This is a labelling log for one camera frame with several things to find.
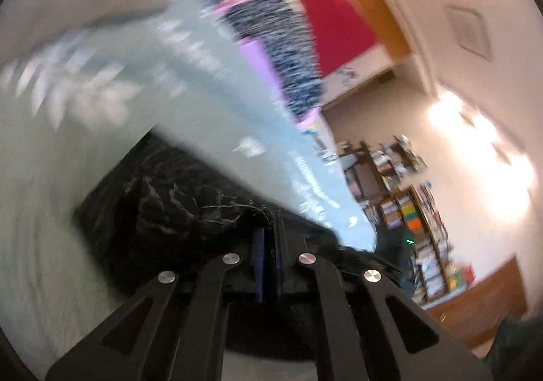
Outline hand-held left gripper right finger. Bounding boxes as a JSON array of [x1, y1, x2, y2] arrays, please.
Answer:
[[271, 212, 495, 381]]

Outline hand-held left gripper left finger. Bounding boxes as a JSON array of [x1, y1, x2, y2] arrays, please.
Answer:
[[44, 227, 268, 381]]

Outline dark animal print pants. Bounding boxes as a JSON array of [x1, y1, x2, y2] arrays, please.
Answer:
[[72, 131, 406, 365]]

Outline wooden bookshelf with books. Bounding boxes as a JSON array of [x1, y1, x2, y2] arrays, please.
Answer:
[[339, 135, 476, 306]]

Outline pink cloth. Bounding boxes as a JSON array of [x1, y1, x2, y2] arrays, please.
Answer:
[[213, 0, 324, 132]]

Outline wooden cabinet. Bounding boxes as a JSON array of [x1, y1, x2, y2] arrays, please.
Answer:
[[424, 255, 529, 350]]

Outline leopard print pillow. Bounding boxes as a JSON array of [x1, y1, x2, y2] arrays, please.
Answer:
[[221, 0, 325, 121]]

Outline teal leaf print blanket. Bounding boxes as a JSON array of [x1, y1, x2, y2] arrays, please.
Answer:
[[0, 0, 379, 381]]

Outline red headboard panel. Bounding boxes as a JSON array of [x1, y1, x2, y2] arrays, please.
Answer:
[[282, 0, 381, 79]]

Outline dark green cloth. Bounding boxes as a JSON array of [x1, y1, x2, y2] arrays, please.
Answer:
[[483, 312, 543, 381]]

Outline ceiling vent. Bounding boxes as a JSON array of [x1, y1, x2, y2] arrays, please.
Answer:
[[443, 5, 495, 64]]

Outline wooden headboard frame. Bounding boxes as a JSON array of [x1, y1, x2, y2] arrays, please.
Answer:
[[326, 0, 413, 64]]

